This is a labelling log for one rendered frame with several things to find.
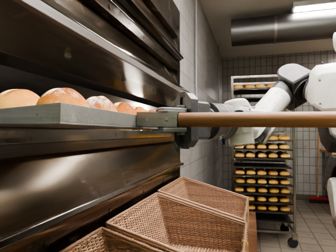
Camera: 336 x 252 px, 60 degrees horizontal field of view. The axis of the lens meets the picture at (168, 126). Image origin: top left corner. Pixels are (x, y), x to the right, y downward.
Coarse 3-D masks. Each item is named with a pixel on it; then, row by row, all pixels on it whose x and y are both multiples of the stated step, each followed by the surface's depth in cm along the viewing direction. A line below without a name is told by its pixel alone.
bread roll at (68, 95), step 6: (48, 90) 42; (54, 90) 42; (60, 90) 42; (66, 90) 43; (72, 90) 44; (42, 96) 41; (48, 96) 40; (54, 96) 40; (60, 96) 41; (66, 96) 42; (72, 96) 42; (78, 96) 44; (42, 102) 40; (48, 102) 40; (54, 102) 40; (66, 102) 41; (72, 102) 42; (78, 102) 43; (84, 102) 45
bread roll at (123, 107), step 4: (116, 104) 61; (120, 104) 62; (124, 104) 63; (128, 104) 64; (116, 108) 61; (120, 108) 61; (124, 108) 62; (128, 108) 63; (132, 108) 64; (124, 112) 61; (128, 112) 62; (132, 112) 63
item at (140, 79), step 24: (0, 0) 48; (24, 0) 50; (0, 24) 56; (24, 24) 58; (48, 24) 59; (72, 24) 64; (0, 48) 67; (24, 48) 69; (48, 48) 71; (72, 48) 74; (96, 48) 76; (72, 72) 94; (96, 72) 98; (120, 72) 103; (144, 72) 108; (144, 96) 156; (168, 96) 168
